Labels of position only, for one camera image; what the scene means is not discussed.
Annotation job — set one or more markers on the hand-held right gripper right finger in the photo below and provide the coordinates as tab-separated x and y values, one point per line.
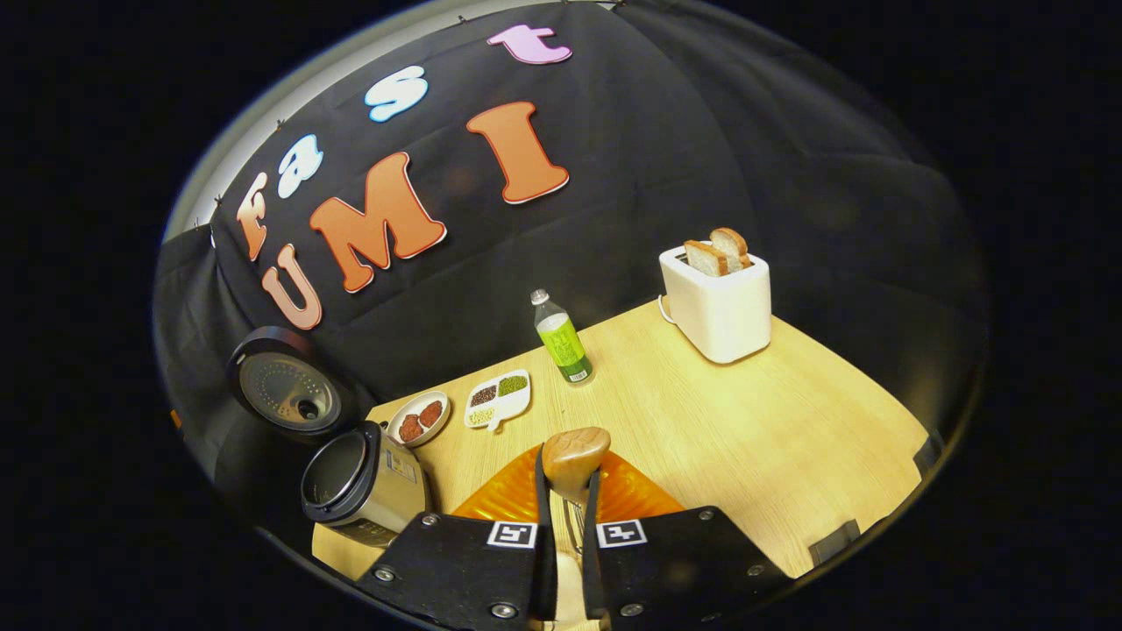
684	570

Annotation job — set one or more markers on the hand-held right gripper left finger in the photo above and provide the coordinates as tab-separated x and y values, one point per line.
456	570

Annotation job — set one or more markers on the dark grey rice cooker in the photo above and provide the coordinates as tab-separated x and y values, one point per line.
377	486

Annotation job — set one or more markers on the wooden spoon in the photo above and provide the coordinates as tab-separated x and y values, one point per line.
574	456

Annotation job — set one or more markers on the red meat slice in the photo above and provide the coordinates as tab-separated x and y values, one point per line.
430	413
410	428

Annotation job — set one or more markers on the black tape strip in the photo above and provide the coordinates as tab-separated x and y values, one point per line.
833	542
926	454

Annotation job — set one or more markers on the round white plate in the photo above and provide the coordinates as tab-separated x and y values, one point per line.
419	399

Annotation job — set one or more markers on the white divided dish of beans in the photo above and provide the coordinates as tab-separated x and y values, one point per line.
498	399

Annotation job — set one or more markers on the green label plastic bottle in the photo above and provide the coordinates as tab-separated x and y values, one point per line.
563	342

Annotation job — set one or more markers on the white toaster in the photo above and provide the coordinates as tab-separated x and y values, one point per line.
723	315

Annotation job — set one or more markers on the bread slice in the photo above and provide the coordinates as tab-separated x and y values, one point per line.
706	258
732	244

